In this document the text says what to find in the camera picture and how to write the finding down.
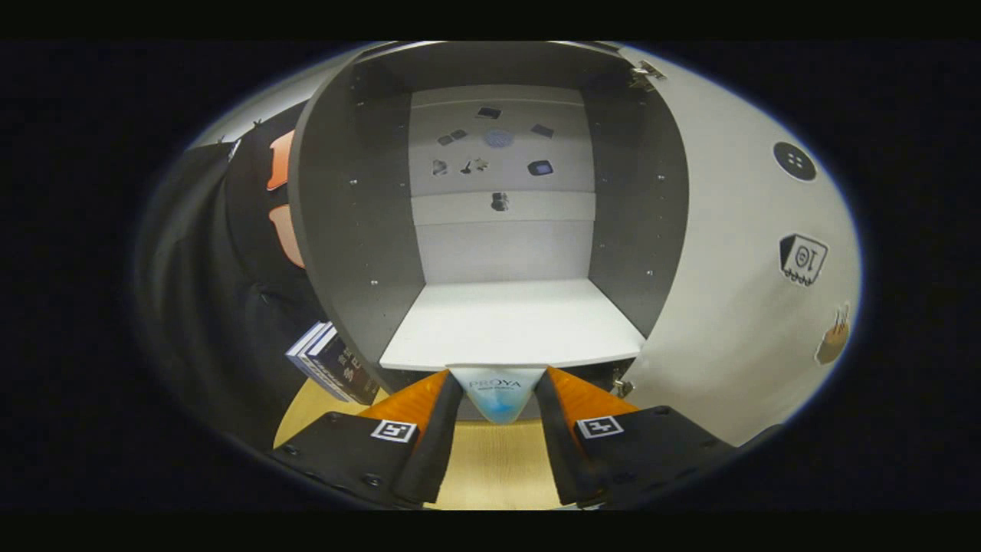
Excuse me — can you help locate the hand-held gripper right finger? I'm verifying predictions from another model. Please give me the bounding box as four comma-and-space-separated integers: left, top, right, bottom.
534, 366, 740, 507

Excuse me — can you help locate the dark cover book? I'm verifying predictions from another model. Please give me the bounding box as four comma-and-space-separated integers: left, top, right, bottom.
304, 328, 380, 406

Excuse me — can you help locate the white cabinet shelf board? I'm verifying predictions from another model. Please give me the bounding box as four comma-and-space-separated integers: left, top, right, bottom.
379, 278, 647, 371

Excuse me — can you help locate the dark grey cabinet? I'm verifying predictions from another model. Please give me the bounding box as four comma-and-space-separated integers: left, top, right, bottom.
289, 41, 691, 399

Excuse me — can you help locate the white blue cosmetic tube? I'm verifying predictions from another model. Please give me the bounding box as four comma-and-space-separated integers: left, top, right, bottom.
447, 366, 549, 425

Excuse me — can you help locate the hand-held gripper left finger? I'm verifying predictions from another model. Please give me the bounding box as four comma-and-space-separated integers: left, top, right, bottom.
268, 370, 464, 504

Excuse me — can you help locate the black backdrop cloth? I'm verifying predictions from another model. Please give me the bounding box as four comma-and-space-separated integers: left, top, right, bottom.
138, 100, 384, 453

